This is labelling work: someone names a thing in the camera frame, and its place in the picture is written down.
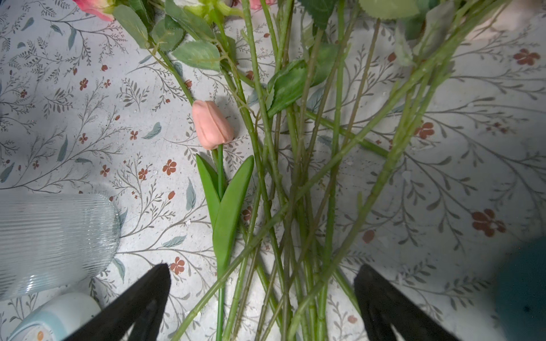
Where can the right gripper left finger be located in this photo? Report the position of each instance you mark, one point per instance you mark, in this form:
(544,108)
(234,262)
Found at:
(138,311)

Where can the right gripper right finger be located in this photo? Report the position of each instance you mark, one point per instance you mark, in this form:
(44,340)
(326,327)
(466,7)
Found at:
(385,310)

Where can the clear ribbed glass vase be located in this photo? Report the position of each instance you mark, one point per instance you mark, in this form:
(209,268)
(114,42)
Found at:
(48,241)

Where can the pink tulip stem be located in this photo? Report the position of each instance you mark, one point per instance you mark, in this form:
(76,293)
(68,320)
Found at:
(224,200)

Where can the teal ceramic vase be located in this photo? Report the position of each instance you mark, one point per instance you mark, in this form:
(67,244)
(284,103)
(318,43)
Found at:
(520,293)

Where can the pile of artificial flowers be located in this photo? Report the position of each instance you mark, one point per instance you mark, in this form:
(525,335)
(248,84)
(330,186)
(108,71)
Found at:
(326,96)

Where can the small round alarm clock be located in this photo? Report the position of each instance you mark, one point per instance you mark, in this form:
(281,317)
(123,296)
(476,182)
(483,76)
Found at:
(58,318)

